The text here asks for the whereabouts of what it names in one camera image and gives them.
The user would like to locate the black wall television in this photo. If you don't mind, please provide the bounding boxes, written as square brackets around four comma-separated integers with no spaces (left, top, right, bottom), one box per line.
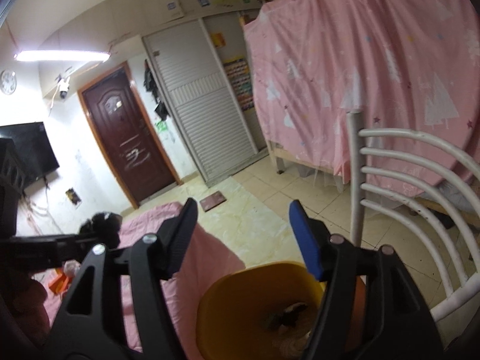
[0,121,61,193]

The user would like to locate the orange box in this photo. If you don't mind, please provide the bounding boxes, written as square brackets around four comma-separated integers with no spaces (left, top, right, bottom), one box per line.
[49,272,73,295]

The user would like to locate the white tulle bed valance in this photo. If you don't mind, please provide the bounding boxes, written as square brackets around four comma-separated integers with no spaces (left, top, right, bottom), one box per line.
[284,153,350,193]

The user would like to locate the black hanging clothes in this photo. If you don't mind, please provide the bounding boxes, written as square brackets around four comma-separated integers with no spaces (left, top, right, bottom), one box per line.
[143,60,160,103]

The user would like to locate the dark brown wooden door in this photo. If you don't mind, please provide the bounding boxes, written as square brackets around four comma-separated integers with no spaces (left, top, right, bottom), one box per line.
[77,62,181,209]

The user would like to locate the wooden bunk bed frame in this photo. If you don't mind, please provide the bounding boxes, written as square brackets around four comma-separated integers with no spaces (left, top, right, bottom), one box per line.
[239,0,480,230]

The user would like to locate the colourful wall chart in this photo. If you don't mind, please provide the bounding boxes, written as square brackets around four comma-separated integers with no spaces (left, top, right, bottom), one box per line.
[223,56,256,112]

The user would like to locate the white louvred sliding door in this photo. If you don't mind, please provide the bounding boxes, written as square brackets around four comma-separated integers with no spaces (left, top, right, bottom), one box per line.
[142,19,269,188]

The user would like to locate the white metal chair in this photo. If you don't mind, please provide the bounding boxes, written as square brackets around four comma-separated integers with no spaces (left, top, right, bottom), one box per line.
[347,109,480,323]

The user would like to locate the round white wall clock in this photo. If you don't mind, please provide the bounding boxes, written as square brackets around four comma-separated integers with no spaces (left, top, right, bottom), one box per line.
[0,69,17,95]

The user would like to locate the person's left hand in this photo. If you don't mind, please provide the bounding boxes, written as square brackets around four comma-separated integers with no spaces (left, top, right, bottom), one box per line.
[7,277,50,346]

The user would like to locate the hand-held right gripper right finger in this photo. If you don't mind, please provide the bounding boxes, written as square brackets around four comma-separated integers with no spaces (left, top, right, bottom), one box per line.
[288,200,445,360]

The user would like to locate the loose wall cables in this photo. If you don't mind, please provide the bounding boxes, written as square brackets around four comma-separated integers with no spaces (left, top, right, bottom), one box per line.
[20,183,65,238]

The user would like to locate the brown square floor mat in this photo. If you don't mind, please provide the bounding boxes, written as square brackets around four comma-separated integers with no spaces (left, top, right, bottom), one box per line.
[199,191,228,213]

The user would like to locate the long ceiling light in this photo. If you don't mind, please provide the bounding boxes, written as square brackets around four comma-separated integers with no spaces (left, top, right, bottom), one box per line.
[13,48,112,63]

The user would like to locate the white security camera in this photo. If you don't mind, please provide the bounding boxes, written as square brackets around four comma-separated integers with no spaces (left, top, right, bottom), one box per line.
[55,76,73,100]

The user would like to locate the pink bed sheet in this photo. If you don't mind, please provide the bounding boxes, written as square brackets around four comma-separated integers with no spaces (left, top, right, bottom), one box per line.
[37,201,247,360]

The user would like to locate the yellow plastic bin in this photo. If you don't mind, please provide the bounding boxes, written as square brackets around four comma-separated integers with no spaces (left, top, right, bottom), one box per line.
[197,260,367,360]

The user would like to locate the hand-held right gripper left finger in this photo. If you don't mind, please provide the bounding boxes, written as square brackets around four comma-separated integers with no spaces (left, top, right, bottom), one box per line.
[45,197,199,360]

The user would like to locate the open wall socket hole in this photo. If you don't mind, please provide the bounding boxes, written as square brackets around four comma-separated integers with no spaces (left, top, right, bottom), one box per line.
[64,188,83,207]

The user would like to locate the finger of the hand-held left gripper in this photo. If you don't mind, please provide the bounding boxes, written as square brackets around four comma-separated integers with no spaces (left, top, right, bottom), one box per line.
[0,232,99,271]

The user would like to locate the dark crumpled scrap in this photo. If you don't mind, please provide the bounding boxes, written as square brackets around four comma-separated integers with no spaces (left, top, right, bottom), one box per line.
[262,301,313,331]

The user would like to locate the pink printed bed curtain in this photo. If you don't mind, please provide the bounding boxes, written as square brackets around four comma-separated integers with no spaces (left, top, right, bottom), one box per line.
[243,0,480,196]

